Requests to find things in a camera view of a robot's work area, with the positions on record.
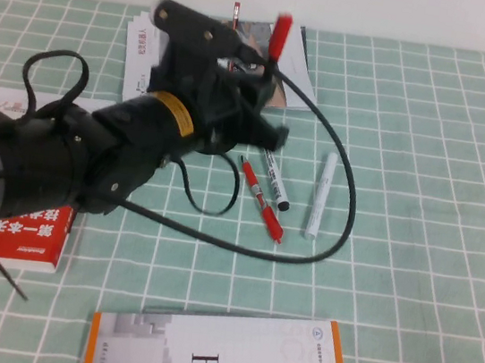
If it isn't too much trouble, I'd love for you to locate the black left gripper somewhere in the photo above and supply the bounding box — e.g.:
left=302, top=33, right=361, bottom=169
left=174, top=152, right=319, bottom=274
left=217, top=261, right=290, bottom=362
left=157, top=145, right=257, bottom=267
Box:
left=139, top=38, right=302, bottom=165

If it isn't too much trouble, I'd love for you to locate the black pen with red cap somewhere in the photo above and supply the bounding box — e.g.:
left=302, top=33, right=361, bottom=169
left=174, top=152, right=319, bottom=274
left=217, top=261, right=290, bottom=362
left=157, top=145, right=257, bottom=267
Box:
left=256, top=10, right=296, bottom=102

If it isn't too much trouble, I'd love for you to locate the red retractable gel pen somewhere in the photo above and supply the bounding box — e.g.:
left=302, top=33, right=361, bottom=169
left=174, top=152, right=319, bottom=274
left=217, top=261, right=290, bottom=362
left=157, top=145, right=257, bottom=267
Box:
left=228, top=154, right=296, bottom=246

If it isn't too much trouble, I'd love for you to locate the photo brochure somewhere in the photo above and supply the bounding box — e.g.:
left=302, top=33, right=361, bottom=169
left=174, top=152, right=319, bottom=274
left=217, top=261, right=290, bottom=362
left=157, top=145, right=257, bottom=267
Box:
left=217, top=15, right=328, bottom=117

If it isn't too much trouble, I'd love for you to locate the white marker with black cap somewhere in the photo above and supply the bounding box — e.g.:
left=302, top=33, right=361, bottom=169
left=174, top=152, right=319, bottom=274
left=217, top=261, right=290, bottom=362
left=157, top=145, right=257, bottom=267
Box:
left=252, top=148, right=299, bottom=214

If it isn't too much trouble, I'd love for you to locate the all white marker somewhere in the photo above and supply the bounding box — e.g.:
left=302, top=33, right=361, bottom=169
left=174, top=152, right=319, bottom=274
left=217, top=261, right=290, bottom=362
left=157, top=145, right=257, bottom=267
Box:
left=303, top=149, right=340, bottom=244

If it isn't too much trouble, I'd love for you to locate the white printed leaflet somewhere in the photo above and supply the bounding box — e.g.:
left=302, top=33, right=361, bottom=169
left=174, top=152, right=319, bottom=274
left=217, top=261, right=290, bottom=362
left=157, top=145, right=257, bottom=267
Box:
left=116, top=10, right=176, bottom=111

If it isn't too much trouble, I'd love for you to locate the green checked tablecloth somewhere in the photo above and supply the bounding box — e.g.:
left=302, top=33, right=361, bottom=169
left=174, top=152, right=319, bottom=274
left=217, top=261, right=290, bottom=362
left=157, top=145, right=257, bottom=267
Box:
left=0, top=0, right=485, bottom=363

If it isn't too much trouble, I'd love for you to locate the white book with orange edge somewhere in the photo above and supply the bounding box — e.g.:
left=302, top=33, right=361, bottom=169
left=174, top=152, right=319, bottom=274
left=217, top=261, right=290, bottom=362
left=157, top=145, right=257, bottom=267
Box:
left=83, top=286, right=362, bottom=363

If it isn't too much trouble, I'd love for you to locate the red book with map cover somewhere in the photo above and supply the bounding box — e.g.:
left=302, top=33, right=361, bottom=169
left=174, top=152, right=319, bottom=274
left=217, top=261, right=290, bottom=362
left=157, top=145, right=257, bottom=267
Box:
left=0, top=86, right=117, bottom=282

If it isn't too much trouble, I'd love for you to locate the thin black looped cable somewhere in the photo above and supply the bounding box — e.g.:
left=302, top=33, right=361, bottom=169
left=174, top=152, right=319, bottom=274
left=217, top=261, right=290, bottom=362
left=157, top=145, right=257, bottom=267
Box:
left=169, top=146, right=246, bottom=219

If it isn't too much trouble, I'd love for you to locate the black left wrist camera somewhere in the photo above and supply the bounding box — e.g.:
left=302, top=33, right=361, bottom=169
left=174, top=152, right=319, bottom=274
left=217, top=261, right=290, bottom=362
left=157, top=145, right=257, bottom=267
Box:
left=143, top=0, right=270, bottom=79

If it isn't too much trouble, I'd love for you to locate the thick black camera cable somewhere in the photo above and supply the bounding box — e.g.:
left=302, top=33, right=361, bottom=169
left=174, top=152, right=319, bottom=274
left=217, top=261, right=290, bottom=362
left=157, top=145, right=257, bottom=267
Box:
left=115, top=43, right=376, bottom=273

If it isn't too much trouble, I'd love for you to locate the flat black cable loop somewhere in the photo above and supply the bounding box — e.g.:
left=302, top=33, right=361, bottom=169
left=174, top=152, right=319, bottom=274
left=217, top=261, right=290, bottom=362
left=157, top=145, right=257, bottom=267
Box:
left=16, top=44, right=93, bottom=124

